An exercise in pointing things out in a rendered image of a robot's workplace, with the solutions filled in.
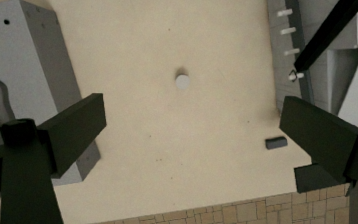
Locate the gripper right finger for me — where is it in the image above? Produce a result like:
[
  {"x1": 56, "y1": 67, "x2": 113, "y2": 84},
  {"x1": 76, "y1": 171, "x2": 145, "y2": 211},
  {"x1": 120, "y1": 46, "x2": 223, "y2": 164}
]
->
[{"x1": 279, "y1": 96, "x2": 358, "y2": 224}]

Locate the grey cylinder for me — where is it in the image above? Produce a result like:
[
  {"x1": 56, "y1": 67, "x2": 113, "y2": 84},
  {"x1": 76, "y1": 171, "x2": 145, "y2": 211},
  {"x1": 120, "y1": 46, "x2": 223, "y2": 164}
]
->
[{"x1": 176, "y1": 74, "x2": 190, "y2": 89}]

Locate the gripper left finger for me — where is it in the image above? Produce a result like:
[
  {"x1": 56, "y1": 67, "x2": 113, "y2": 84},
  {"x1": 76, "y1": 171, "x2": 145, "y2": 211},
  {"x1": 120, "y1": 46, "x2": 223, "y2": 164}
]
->
[{"x1": 0, "y1": 93, "x2": 107, "y2": 224}]

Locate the black straight rod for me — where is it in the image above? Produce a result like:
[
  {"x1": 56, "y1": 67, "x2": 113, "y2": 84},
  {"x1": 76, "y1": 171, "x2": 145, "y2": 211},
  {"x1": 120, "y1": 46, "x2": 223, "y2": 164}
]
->
[{"x1": 289, "y1": 0, "x2": 358, "y2": 82}]

